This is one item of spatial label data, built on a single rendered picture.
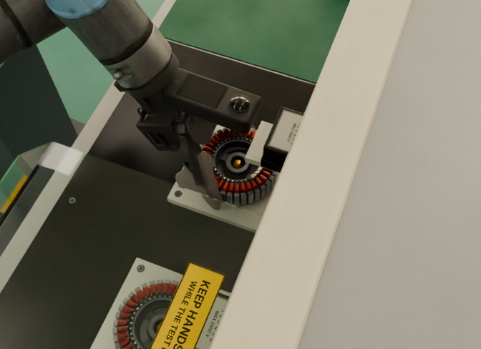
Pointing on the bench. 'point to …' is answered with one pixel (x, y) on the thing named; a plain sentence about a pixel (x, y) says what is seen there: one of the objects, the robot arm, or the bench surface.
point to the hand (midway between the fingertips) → (240, 168)
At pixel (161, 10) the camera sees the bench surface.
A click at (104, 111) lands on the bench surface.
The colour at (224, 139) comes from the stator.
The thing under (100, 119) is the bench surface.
